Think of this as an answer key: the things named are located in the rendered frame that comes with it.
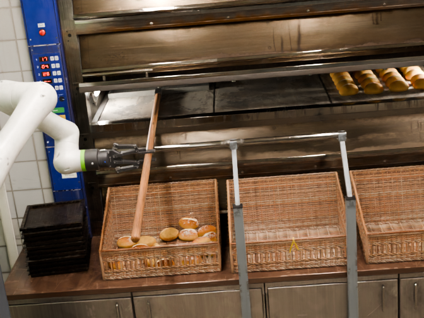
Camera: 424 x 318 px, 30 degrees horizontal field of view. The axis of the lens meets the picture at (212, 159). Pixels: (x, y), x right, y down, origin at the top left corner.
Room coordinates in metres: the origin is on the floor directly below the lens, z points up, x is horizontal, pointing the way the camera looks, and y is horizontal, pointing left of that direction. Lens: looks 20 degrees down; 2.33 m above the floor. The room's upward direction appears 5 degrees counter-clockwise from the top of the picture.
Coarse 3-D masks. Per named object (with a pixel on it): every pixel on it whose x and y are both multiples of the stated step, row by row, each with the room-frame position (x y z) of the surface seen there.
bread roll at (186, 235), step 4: (180, 232) 3.56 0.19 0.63; (184, 232) 3.54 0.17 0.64; (188, 232) 3.54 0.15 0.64; (192, 232) 3.54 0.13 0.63; (196, 232) 3.55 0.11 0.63; (180, 236) 3.54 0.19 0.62; (184, 236) 3.53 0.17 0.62; (188, 236) 3.53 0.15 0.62; (192, 236) 3.53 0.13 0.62; (196, 236) 3.54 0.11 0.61; (184, 240) 3.54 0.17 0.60; (188, 240) 3.53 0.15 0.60
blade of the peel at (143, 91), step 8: (136, 88) 4.31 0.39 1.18; (144, 88) 4.30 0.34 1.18; (152, 88) 4.28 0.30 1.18; (168, 88) 4.16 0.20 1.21; (176, 88) 4.16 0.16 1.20; (184, 88) 4.16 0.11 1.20; (192, 88) 4.16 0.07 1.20; (200, 88) 4.16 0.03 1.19; (208, 88) 4.16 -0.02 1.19; (112, 96) 4.16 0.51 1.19; (120, 96) 4.16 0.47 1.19; (128, 96) 4.16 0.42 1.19; (136, 96) 4.16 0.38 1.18
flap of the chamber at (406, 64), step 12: (420, 60) 3.50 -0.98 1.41; (276, 72) 3.52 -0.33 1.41; (288, 72) 3.52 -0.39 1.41; (300, 72) 3.52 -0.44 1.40; (312, 72) 3.51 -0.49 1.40; (324, 72) 3.51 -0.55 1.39; (336, 72) 3.51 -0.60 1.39; (132, 84) 3.55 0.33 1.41; (144, 84) 3.55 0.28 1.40; (156, 84) 3.55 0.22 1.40; (168, 84) 3.54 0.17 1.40; (180, 84) 3.54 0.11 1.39
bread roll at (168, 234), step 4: (168, 228) 3.57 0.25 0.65; (172, 228) 3.57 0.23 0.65; (164, 232) 3.55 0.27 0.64; (168, 232) 3.55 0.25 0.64; (172, 232) 3.56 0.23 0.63; (176, 232) 3.56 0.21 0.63; (160, 236) 3.54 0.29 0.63; (164, 236) 3.54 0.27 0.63; (168, 236) 3.54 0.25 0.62; (172, 236) 3.55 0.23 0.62; (176, 236) 3.55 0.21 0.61; (164, 240) 3.54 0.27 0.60; (168, 240) 3.54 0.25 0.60
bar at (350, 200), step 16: (176, 144) 3.32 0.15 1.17; (192, 144) 3.31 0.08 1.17; (208, 144) 3.31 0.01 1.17; (224, 144) 3.30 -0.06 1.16; (240, 144) 3.30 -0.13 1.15; (240, 208) 3.08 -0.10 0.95; (352, 208) 3.06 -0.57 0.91; (240, 224) 3.08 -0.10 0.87; (352, 224) 3.06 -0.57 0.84; (240, 240) 3.08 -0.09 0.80; (352, 240) 3.06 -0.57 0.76; (240, 256) 3.08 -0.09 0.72; (352, 256) 3.06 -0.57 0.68; (240, 272) 3.08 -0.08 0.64; (352, 272) 3.06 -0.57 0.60; (240, 288) 3.08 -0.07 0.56; (352, 288) 3.06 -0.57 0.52; (352, 304) 3.06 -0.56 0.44
